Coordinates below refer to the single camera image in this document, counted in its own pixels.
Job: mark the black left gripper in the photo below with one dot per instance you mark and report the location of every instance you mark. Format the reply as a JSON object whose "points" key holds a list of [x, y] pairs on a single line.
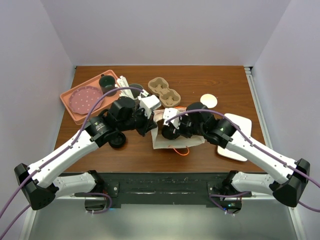
{"points": [[148, 124]]}

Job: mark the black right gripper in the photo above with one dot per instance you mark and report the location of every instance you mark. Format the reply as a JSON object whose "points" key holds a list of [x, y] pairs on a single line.
{"points": [[183, 118]]}

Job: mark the black plastic cup lid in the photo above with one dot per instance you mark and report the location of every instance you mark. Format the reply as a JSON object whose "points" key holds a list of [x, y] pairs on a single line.
{"points": [[169, 132]]}

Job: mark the cream paper takeout bag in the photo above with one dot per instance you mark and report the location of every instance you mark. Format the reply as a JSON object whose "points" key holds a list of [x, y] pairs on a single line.
{"points": [[159, 142]]}

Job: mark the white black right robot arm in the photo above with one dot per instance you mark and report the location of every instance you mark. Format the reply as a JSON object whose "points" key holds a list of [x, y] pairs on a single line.
{"points": [[285, 178]]}

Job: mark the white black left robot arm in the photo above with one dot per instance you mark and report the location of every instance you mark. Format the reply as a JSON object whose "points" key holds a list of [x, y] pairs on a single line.
{"points": [[41, 181]]}

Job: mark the grey cylindrical utensil holder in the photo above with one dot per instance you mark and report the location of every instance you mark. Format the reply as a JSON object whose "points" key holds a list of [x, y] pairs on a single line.
{"points": [[135, 92]]}

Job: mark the cardboard two-cup carrier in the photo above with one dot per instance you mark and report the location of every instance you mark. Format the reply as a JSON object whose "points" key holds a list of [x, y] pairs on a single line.
{"points": [[168, 97]]}

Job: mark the pink rectangular tray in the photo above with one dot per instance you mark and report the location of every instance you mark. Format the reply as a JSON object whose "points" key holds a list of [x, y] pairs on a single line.
{"points": [[103, 104]]}

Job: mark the dark green mug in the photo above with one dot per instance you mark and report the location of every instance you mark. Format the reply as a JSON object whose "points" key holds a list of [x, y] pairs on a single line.
{"points": [[107, 83]]}

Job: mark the white rectangular plate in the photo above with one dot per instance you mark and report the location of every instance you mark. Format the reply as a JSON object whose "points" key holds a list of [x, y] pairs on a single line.
{"points": [[245, 126]]}

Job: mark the pink polka dot plate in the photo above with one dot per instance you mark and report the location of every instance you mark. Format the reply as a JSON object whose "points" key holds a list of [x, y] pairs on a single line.
{"points": [[83, 98]]}

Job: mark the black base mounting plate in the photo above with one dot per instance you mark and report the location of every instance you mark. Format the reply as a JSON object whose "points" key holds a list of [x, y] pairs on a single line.
{"points": [[112, 190]]}

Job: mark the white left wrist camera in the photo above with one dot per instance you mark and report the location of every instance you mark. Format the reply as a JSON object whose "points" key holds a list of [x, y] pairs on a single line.
{"points": [[149, 104]]}

